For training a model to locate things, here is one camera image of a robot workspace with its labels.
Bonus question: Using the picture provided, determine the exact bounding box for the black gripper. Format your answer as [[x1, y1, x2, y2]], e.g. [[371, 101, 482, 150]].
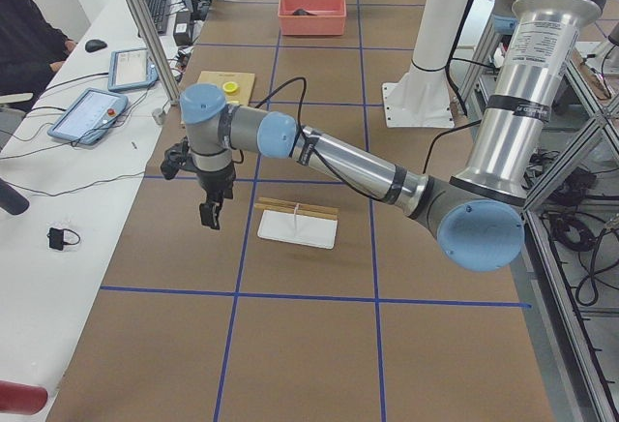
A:
[[196, 165, 236, 230]]

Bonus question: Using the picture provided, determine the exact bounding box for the dark grey cloth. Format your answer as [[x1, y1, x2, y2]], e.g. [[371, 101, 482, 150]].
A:
[[292, 8, 315, 16]]

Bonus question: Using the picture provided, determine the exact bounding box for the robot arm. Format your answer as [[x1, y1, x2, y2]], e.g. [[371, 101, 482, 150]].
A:
[[180, 0, 606, 272]]

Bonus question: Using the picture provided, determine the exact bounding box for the white rectangular tray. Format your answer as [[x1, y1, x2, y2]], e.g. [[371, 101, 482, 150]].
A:
[[257, 210, 338, 249]]

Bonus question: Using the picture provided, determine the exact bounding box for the yellow lemon slice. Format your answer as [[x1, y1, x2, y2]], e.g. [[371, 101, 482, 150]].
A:
[[221, 81, 239, 94]]

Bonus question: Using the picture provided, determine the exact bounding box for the wooden cutting board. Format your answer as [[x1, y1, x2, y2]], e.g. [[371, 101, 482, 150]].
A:
[[179, 71, 255, 126]]

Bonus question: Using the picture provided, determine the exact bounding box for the near teach pendant tablet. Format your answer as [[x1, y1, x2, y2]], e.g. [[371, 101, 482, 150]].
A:
[[47, 88, 129, 146]]

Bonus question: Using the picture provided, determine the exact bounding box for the teach pendant tablet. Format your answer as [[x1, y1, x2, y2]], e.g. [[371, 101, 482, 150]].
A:
[[107, 47, 159, 92], [47, 88, 129, 146]]

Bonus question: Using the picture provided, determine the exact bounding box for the far teach pendant tablet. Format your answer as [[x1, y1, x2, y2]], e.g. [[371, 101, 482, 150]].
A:
[[107, 47, 159, 92]]

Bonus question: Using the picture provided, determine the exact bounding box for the black power adapter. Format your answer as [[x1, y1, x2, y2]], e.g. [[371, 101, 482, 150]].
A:
[[173, 10, 194, 46]]

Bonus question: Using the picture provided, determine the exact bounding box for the black computer mouse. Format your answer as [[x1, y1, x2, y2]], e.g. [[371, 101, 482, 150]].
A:
[[84, 39, 107, 53]]

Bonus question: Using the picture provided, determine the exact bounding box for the black keyboard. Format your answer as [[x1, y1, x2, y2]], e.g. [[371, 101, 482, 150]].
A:
[[145, 0, 171, 35]]

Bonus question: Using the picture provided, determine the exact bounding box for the pink plastic bin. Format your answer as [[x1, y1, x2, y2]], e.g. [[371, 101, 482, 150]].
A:
[[278, 0, 347, 37]]

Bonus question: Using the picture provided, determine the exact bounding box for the seated person in black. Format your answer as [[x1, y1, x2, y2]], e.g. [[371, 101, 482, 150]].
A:
[[1, 0, 76, 111]]

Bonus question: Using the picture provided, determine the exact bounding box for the red cylinder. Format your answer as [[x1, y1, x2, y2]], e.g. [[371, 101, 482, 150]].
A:
[[0, 380, 48, 415]]

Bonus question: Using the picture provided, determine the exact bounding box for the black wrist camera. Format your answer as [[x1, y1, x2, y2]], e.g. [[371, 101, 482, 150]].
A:
[[160, 136, 195, 180]]

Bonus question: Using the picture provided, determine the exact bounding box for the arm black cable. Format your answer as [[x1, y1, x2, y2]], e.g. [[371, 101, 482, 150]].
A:
[[231, 76, 383, 200]]

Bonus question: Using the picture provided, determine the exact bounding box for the small black clip with cable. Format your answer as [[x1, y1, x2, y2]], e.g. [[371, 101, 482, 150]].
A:
[[47, 227, 81, 251]]

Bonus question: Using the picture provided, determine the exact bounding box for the white camera stand column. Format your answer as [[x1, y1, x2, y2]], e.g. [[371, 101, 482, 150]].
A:
[[382, 0, 468, 129]]

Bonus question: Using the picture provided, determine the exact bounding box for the aluminium frame post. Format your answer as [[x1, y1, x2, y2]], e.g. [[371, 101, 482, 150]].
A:
[[126, 0, 180, 106]]

